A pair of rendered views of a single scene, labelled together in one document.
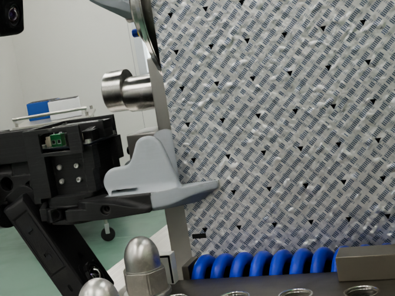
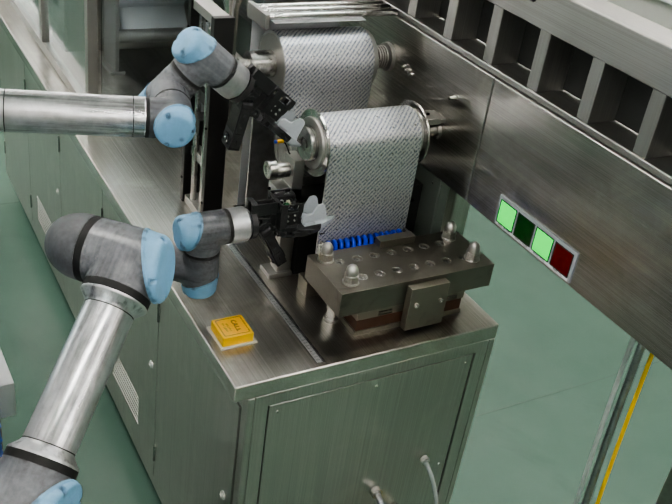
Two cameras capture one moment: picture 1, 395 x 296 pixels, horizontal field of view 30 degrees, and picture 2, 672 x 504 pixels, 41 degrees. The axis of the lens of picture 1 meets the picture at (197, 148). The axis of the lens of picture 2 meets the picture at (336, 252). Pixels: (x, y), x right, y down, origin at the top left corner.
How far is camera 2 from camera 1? 1.70 m
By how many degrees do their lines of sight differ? 54
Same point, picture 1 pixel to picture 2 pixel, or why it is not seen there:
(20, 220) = (267, 236)
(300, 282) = (368, 249)
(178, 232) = not seen: hidden behind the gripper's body
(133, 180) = (312, 219)
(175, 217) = not seen: hidden behind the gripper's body
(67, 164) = (291, 215)
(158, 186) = (321, 220)
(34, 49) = not seen: outside the picture
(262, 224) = (343, 228)
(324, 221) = (362, 225)
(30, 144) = (284, 210)
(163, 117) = (295, 183)
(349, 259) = (384, 242)
